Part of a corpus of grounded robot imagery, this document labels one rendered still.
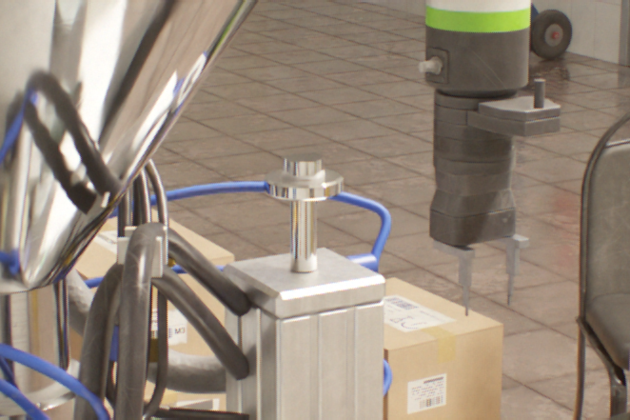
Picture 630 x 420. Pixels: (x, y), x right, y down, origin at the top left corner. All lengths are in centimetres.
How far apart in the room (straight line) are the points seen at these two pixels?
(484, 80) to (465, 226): 14
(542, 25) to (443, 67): 757
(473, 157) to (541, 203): 477
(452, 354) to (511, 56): 219
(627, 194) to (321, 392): 268
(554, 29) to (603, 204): 589
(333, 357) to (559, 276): 481
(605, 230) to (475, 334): 53
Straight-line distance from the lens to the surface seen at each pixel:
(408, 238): 582
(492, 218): 158
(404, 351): 361
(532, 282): 539
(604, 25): 918
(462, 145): 155
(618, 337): 304
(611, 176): 330
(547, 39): 914
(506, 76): 153
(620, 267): 332
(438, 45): 153
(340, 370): 65
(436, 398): 370
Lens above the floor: 160
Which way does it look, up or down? 15 degrees down
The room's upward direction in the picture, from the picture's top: straight up
